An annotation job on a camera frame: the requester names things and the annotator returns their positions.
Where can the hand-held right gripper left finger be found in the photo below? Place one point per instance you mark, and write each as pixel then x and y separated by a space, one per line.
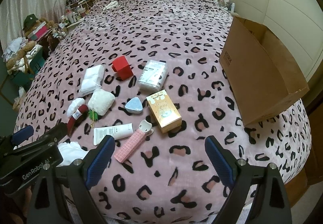
pixel 101 160

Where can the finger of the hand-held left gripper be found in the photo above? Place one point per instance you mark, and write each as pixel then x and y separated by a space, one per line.
pixel 22 134
pixel 50 133

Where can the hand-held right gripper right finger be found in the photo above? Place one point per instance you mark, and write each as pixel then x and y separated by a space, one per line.
pixel 219 163

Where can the white cloth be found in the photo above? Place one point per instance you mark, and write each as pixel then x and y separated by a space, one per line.
pixel 72 153

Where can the white tube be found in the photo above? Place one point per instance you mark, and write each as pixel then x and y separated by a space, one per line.
pixel 111 133

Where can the red white plush headband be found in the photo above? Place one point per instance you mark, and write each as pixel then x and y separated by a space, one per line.
pixel 75 115

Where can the pink candy dispenser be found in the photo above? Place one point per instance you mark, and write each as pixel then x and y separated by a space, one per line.
pixel 130 145

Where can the white fluffy pouch green charm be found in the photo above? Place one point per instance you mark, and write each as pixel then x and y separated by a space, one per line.
pixel 101 101

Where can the blue triangular case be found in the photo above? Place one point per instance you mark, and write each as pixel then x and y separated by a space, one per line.
pixel 134 105

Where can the white soft packet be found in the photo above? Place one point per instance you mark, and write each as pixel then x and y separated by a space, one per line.
pixel 90 80

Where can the golden carton box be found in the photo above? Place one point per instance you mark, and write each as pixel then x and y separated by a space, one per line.
pixel 164 111

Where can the brown cardboard box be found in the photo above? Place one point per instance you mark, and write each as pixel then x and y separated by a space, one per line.
pixel 252 75

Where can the red box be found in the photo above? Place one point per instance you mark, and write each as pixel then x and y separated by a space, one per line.
pixel 123 68

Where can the clear cotton swab box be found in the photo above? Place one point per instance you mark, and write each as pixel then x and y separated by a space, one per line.
pixel 152 76

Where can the green storage box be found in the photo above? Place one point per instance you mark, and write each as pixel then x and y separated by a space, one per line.
pixel 35 62

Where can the brown plush toy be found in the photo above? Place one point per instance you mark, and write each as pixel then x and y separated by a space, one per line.
pixel 27 45

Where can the pink box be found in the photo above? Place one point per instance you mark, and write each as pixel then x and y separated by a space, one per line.
pixel 39 33

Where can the dark green cap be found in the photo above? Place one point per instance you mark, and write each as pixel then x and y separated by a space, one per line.
pixel 30 20

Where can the cluttered bedside shelf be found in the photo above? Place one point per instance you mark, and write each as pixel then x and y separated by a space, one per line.
pixel 75 9

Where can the pink leopard print blanket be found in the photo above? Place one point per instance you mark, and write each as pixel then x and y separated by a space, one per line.
pixel 176 37

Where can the cream crumpled cloth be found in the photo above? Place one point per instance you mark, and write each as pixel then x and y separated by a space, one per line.
pixel 111 4

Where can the group of bedside bottles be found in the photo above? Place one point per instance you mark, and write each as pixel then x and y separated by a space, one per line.
pixel 225 3

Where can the wooden bed frame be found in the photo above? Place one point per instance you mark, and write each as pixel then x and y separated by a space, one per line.
pixel 313 158

